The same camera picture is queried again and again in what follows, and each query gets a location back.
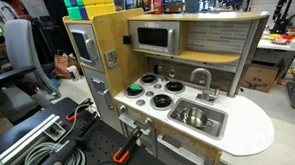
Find back left stove burner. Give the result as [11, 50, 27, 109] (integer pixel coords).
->
[140, 74, 158, 86]

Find stove burner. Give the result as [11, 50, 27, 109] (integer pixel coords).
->
[165, 81, 185, 93]
[140, 74, 158, 86]
[150, 94, 173, 111]
[125, 84, 144, 98]

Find green toy object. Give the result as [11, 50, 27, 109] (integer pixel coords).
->
[127, 84, 143, 95]

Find front left stove burner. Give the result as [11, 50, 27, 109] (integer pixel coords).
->
[125, 84, 144, 98]

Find front right stove burner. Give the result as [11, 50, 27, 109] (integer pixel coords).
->
[150, 94, 173, 111]

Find back right stove burner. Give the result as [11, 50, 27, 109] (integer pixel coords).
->
[165, 81, 185, 93]

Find steel pot in sink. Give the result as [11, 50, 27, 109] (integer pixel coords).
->
[177, 107, 213, 129]

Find grey sink basin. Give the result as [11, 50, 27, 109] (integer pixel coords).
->
[168, 99, 228, 140]

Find toy kitchen play set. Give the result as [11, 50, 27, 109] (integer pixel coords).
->
[63, 9, 275, 165]

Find toy microwave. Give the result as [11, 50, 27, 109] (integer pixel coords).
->
[129, 20, 180, 55]

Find silver toy faucet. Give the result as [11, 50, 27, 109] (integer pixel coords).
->
[189, 68, 220, 104]

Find orange black clamp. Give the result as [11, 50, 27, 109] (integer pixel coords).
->
[112, 127, 143, 164]

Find toy oven door upper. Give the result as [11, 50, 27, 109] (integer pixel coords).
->
[68, 23, 104, 72]

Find cardboard box on floor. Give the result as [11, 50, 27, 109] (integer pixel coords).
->
[241, 60, 285, 92]

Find grey office chair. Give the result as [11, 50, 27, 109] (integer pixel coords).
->
[0, 19, 61, 107]

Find coiled grey cable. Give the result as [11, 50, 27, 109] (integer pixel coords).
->
[20, 140, 87, 165]

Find aluminium extrusion rail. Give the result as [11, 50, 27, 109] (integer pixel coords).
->
[0, 115, 60, 165]

